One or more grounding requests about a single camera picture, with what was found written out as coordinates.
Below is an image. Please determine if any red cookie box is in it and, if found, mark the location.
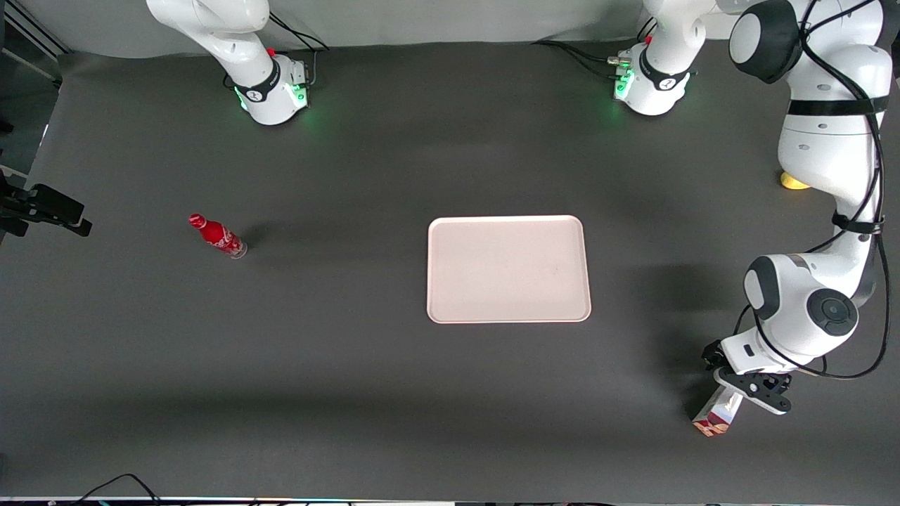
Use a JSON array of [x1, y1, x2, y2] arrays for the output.
[[692, 385, 745, 438]]

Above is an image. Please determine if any pale pink plastic tray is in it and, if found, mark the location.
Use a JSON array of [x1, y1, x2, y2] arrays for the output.
[[427, 215, 592, 324]]

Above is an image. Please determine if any red cola bottle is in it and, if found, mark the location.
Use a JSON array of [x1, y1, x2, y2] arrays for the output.
[[188, 213, 248, 259]]

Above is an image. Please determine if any dark grey table mat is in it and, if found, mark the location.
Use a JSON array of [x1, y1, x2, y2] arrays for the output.
[[0, 25, 900, 504]]

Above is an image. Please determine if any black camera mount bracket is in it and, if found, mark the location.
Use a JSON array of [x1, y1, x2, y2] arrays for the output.
[[724, 370, 792, 413]]

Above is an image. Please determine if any aluminium frame rail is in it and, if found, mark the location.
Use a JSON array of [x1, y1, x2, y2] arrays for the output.
[[4, 0, 71, 57]]

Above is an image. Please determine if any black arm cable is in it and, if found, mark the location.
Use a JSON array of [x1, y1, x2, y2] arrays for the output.
[[731, 0, 892, 381]]

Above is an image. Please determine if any thin black floor cable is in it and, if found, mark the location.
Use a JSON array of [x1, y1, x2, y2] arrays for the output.
[[70, 473, 164, 506]]

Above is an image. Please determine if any black right base cable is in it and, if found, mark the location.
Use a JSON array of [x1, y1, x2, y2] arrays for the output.
[[267, 13, 330, 89]]

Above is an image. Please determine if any black base cable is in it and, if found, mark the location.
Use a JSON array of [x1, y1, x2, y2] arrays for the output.
[[532, 39, 634, 79], [267, 13, 330, 89]]

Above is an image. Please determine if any black left base cable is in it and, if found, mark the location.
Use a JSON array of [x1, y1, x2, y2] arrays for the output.
[[532, 39, 634, 79]]

